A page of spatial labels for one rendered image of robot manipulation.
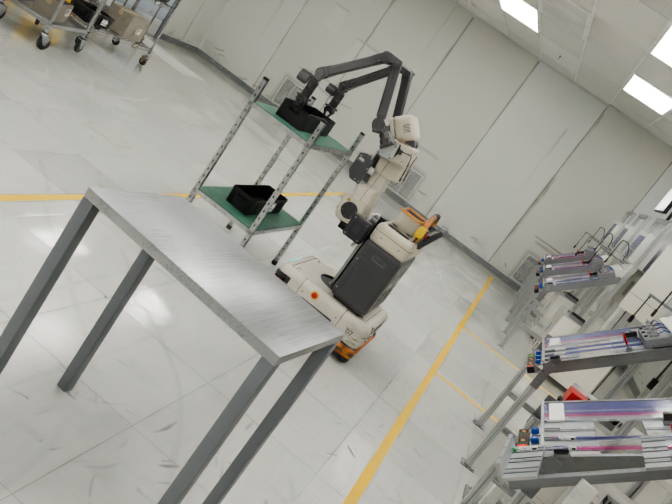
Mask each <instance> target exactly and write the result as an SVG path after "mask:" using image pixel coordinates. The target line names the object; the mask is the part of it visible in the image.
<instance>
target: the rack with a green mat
mask: <svg viewBox="0 0 672 504"><path fill-rule="evenodd" d="M269 80H270V79H268V78H267V77H265V76H264V77H263V79H262V80H261V82H260V83H259V85H258V87H257V88H256V90H255V91H254V93H253V94H252V96H251V98H250V99H249V101H248V102H247V104H246V105H245V107H244V109H243V110H242V112H241V113H240V115H239V116H238V118H237V120H236V121H235V123H234V124H233V126H232V127H231V129H230V131H229V132H228V134H227V135H226V137H225V139H224V140H223V142H222V143H221V145H220V146H219V148H218V150H217V151H216V153H215V154H214V156H213V157H212V159H211V161H210V162H209V164H208V165H207V167H206V168H205V170H204V172H203V173H202V175H201V176H200V178H199V179H198V181H197V183H196V184H195V186H194V187H193V189H192V190H191V192H190V194H189V195H188V197H187V198H186V200H188V201H189V202H190V203H191V202H192V201H193V199H194V198H195V196H196V195H197V194H198V195H199V196H200V197H202V198H203V199H204V200H205V201H207V202H208V203H209V204H211V205H212V206H213V207H214V208H216V209H217V210H218V211H219V212H221V213H222V214H223V215H224V216H226V217H227V218H228V219H230V221H229V223H228V224H227V225H226V228H227V229H229V230H231V228H232V227H233V225H234V223H235V224H236V225H237V226H238V227H240V228H241V229H242V230H244V231H245V232H246V234H245V236H244V237H243V239H242V240H241V242H240V243H239V245H240V246H242V247H243V248H244V247H245V246H246V244H247V243H248V241H249V240H250V238H251V237H252V236H253V235H259V234H266V233H273V232H279V231H286V230H293V229H294V230H293V232H292V233H291V235H290V236H289V238H288V239H287V240H286V242H285V243H284V245H283V246H282V248H281V249H280V251H279V252H278V254H277V255H276V257H275V258H274V259H273V260H272V262H271V263H272V264H273V265H275V266H276V265H277V263H278V261H279V260H280V258H281V257H282V255H283V254H284V252H285V251H286V249H287V248H288V246H289V245H290V244H291V242H292V241H293V239H294V238H295V236H296V235H297V233H298V232H299V230H300V229H301V228H302V226H303V225H304V223H305V222H306V220H307V219H308V217H309V216H310V214H311V213H312V212H313V210H314V209H315V207H316V206H317V204H318V203H319V201H320V200H321V198H322V197H323V196H324V194H325V193H326V191H327V190H328V188H329V187H330V185H331V184H332V182H333V181H334V180H335V178H336V177H337V175H338V174H339V172H340V171H341V169H342V168H343V166H344V165H345V164H346V162H347V161H348V159H349V158H350V156H351V155H352V153H353V152H354V150H355V149H356V148H357V146H358V145H359V143H360V142H361V140H362V139H363V137H364V136H365V133H363V132H360V134H359V135H358V137H357V138H356V140H355V141H354V143H353V144H352V146H351V147H350V148H349V150H348V149H347V148H345V147H344V146H343V145H341V144H340V143H339V142H337V141H336V140H335V139H333V138H332V137H330V136H329V135H327V137H324V136H320V134H321V132H322V131H323V129H324V128H325V126H326V125H327V123H328V122H327V121H326V120H324V119H322V121H321V122H320V124H319V125H318V127H317V128H316V130H315V131H314V133H313V134H311V133H307V132H303V131H299V130H297V129H296V128H294V127H293V126H292V125H290V124H289V123H288V122H286V121H285V120H284V119H282V118H281V117H279V116H278V115H277V114H276V112H277V110H278V109H279V108H277V107H274V106H271V105H268V104H264V103H261V102H258V101H257V99H258V97H259V96H260V94H261V93H262V91H263V90H264V88H265V86H266V85H267V83H268V82H269ZM252 107H253V108H254V109H255V110H257V111H258V112H259V113H261V114H262V115H263V116H265V117H266V118H267V119H269V120H270V121H271V122H273V123H274V124H276V125H277V126H278V127H280V128H281V129H282V130H284V131H285V132H286V133H287V135H286V136H285V138H284V139H283V141H282V142H281V144H280V145H279V147H278V148H277V150H276V151H275V153H274V154H273V156H272V158H271V159H270V161H269V162H268V164H267V165H266V167H265V168H264V170H263V171H262V173H261V174H260V176H259V177H258V179H257V180H256V182H255V183H254V185H260V184H261V182H262V181H263V179H264V178H265V176H266V175H267V173H268V172H269V170H270V169H271V167H272V166H273V164H274V163H275V161H276V160H277V158H278V157H279V155H280V153H281V152H282V150H283V149H284V147H285V146H286V144H287V143H288V141H289V140H290V138H291V137H293V138H294V139H296V140H297V141H298V142H300V143H301V144H302V145H304V147H303V149H302V150H301V152H300V153H299V155H298V156H297V158H296V159H295V161H294V162H293V164H292V165H291V167H290V168H289V170H288V171H287V173H286V174H285V176H284V177H283V179H282V180H281V182H280V183H279V185H278V186H277V188H276V189H275V191H274V192H273V194H272V195H271V197H270V198H269V200H268V201H267V203H266V204H265V206H264V207H263V209H262V210H261V212H260V213H259V215H249V216H245V215H244V214H243V213H242V212H240V211H239V210H238V209H236V208H235V207H234V206H233V205H231V204H230V203H229V202H227V201H226V198H227V197H228V195H229V194H230V192H231V190H232V189H233V187H224V186H202V185H203V184H204V182H205V181H206V179H207V177H208V176H209V174H210V173H211V171H212V170H213V168H214V166H215V165H216V163H217V162H218V160H219V159H220V157H221V155H222V154H223V152H224V151H225V149H226V148H227V146H228V144H229V143H230V141H231V140H232V138H233V137H234V135H235V134H236V132H237V130H238V129H239V127H240V126H241V124H242V123H243V121H244V119H245V118H246V116H247V115H248V113H249V112H250V110H251V108H252ZM310 149H311V150H317V151H322V152H328V153H333V154H339V155H345V156H344V157H343V159H342V160H341V162H340V163H339V165H338V166H337V167H336V169H335V170H334V172H333V173H332V175H331V176H330V178H329V179H328V181H327V182H326V184H325V185H324V186H323V188H322V189H321V191H320V192H319V194H318V195H317V197H316V198H315V200H314V201H313V203H312V204H311V205H310V207H309V208H308V210H307V211H306V213H305V214H304V216H303V217H302V219H301V220H300V221H298V220H296V219H295V218H294V217H292V216H291V215H290V214H289V213H287V212H286V211H285V210H283V209H281V211H280V212H279V213H273V214H267V213H268V211H269V210H270V208H271V207H272V205H273V204H274V202H275V201H276V199H277V198H278V196H279V195H280V193H281V192H282V190H283V189H284V187H285V186H286V184H287V183H288V182H289V180H290V179H291V177H292V176H293V174H294V173H295V171H296V170H297V168H298V167H299V165H300V164H301V162H302V161H303V159H304V158H305V156H306V155H307V153H308V152H309V150H310Z"/></svg>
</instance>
